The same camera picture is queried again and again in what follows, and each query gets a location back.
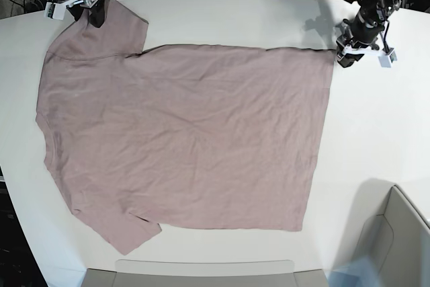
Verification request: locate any grey bin right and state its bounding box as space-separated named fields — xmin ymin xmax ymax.
xmin=353 ymin=186 xmax=429 ymax=286

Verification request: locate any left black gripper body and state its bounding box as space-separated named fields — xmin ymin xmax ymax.
xmin=336 ymin=19 xmax=373 ymax=68

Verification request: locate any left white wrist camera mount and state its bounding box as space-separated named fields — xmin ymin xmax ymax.
xmin=337 ymin=21 xmax=398 ymax=69

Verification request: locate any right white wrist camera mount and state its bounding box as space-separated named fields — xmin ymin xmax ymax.
xmin=44 ymin=0 xmax=97 ymax=20

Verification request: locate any blue blurred object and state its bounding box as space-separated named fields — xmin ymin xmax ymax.
xmin=327 ymin=256 xmax=382 ymax=287

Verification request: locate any mauve pink T-shirt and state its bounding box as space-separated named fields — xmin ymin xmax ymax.
xmin=36 ymin=1 xmax=335 ymax=254

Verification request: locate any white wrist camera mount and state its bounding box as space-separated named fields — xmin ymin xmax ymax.
xmin=44 ymin=0 xmax=97 ymax=20
xmin=337 ymin=21 xmax=398 ymax=69

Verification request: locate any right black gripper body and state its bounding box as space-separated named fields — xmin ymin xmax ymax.
xmin=69 ymin=0 xmax=110 ymax=28

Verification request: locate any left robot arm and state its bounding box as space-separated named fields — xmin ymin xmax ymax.
xmin=337 ymin=0 xmax=401 ymax=68

